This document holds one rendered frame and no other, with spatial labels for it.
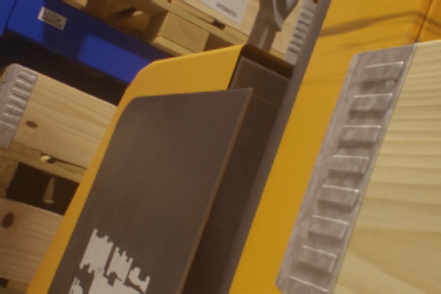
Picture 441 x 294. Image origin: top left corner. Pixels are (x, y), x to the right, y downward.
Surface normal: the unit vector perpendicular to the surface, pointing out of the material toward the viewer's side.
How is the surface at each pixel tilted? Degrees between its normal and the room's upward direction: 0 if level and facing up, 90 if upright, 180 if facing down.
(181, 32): 90
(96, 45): 90
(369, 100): 90
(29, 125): 90
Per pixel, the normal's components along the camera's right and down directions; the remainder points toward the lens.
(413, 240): -0.84, -0.36
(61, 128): 0.43, 0.04
